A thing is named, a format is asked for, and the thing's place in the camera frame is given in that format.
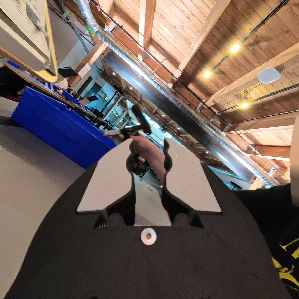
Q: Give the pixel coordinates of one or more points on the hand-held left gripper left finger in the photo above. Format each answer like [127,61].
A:
[105,182]

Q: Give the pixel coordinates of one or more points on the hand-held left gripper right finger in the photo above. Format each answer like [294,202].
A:
[189,182]

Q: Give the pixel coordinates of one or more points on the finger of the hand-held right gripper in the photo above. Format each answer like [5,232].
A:
[116,132]

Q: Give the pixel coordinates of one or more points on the large blue plastic bin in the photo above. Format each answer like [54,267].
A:
[58,126]

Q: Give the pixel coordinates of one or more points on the person's right hand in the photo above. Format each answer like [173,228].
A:
[149,151]

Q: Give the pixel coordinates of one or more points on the white paper notice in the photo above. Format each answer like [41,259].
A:
[84,69]

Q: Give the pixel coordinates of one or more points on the ceiling spotlight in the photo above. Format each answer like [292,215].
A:
[244,105]
[235,48]
[207,74]

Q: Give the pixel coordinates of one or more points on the wooden display board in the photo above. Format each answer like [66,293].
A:
[54,58]

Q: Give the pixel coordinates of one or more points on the person's black yellow shirt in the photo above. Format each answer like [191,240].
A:
[280,222]

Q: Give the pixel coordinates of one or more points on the white rounded holder bar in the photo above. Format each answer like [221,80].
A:
[18,51]

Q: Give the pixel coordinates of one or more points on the white ceiling sensor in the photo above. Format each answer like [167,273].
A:
[268,75]

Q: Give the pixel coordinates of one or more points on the instruction poster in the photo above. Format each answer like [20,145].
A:
[14,11]

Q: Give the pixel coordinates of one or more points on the silver ventilation duct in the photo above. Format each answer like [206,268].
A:
[168,92]

